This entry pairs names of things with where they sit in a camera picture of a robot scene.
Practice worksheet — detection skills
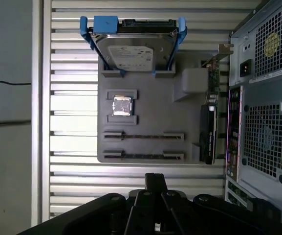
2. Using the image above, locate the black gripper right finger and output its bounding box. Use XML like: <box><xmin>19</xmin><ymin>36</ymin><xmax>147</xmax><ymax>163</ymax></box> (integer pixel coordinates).
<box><xmin>154</xmin><ymin>173</ymin><xmax>282</xmax><ymax>235</ymax></box>

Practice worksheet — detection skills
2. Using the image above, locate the black graphics card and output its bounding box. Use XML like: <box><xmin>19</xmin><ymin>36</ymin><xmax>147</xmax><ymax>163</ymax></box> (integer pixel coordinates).
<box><xmin>198</xmin><ymin>44</ymin><xmax>235</xmax><ymax>165</ymax></box>

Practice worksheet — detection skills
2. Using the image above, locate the blue disk carrier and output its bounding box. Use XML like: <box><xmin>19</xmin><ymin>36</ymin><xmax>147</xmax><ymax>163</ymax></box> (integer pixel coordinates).
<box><xmin>79</xmin><ymin>15</ymin><xmax>188</xmax><ymax>78</ymax></box>

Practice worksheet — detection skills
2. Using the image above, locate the black floor cable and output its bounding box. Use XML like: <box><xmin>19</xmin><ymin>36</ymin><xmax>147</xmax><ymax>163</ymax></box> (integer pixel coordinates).
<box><xmin>0</xmin><ymin>79</ymin><xmax>33</xmax><ymax>86</ymax></box>
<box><xmin>0</xmin><ymin>118</ymin><xmax>33</xmax><ymax>126</ymax></box>

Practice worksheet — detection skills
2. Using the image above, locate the grey parts rack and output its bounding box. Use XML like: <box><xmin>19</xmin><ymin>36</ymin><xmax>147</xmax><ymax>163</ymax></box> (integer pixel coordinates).
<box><xmin>97</xmin><ymin>49</ymin><xmax>230</xmax><ymax>165</ymax></box>

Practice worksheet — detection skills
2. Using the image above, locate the silver CPU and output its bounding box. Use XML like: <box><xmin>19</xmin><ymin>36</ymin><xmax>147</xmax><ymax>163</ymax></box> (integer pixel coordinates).
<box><xmin>112</xmin><ymin>95</ymin><xmax>135</xmax><ymax>117</ymax></box>

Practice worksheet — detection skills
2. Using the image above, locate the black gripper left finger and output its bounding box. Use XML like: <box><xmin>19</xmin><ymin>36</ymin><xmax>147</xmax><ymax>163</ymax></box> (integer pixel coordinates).
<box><xmin>16</xmin><ymin>173</ymin><xmax>155</xmax><ymax>235</ymax></box>

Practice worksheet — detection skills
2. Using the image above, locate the dark RAM stick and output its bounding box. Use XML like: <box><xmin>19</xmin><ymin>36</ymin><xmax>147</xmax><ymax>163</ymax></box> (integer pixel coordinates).
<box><xmin>103</xmin><ymin>153</ymin><xmax>184</xmax><ymax>159</ymax></box>
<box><xmin>104</xmin><ymin>133</ymin><xmax>184</xmax><ymax>139</ymax></box>

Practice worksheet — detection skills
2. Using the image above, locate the silver hard disk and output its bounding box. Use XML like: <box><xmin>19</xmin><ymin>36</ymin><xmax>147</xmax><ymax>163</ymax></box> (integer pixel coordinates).
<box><xmin>95</xmin><ymin>19</ymin><xmax>178</xmax><ymax>72</ymax></box>

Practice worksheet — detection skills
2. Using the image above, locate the grey power supply unit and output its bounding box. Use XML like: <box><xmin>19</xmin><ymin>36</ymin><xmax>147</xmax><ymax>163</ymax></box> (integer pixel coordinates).
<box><xmin>229</xmin><ymin>0</ymin><xmax>282</xmax><ymax>87</ymax></box>

